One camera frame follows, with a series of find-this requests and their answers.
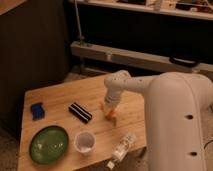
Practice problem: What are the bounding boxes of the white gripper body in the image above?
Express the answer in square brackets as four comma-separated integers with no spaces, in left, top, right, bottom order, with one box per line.
[104,89,122,109]

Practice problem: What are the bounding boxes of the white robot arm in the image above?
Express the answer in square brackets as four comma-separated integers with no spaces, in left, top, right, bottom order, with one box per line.
[104,70,213,171]

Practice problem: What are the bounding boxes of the green ceramic bowl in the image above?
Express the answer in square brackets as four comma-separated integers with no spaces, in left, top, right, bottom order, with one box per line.
[29,125,69,165]

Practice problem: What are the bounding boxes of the black white striped block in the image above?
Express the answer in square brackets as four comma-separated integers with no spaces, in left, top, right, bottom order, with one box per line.
[68,102,92,124]

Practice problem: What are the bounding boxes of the clear plastic bottle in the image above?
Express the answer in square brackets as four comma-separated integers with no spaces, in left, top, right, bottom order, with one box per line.
[107,133,136,170]

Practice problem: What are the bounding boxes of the clear plastic cup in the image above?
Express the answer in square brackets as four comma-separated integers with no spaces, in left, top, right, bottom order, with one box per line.
[73,131,96,155]

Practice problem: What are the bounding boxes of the wooden table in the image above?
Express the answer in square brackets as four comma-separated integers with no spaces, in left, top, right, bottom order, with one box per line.
[18,76,146,171]

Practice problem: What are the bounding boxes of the metal pole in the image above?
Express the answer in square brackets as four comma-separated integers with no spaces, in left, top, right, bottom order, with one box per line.
[74,0,84,46]

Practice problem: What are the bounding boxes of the blue sponge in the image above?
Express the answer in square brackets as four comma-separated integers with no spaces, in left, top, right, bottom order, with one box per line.
[30,103,45,120]

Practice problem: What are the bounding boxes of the background shelf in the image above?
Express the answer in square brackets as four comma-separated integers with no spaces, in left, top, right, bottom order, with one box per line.
[69,0,213,21]

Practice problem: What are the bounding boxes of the grey metal rail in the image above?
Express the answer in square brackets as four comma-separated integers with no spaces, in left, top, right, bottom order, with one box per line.
[70,41,213,78]

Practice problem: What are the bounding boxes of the black handle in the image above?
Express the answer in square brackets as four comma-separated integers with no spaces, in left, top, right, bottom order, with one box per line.
[169,57,200,68]

